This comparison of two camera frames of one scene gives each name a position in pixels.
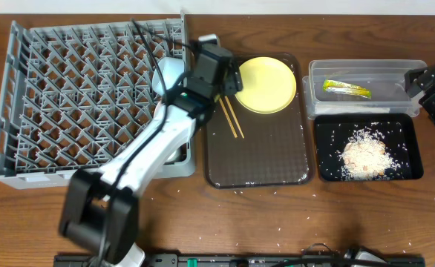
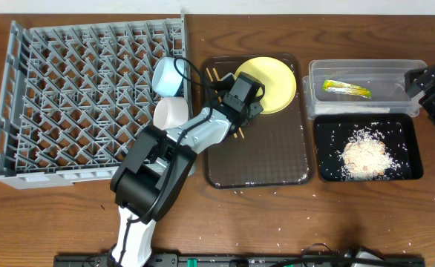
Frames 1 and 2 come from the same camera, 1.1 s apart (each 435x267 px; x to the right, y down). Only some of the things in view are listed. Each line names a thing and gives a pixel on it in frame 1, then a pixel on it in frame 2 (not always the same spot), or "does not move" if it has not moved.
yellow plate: x=269 y=84 does not move
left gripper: x=234 y=79 to x=253 y=110
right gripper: x=434 y=73 does not move
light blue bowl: x=172 y=68 does not move
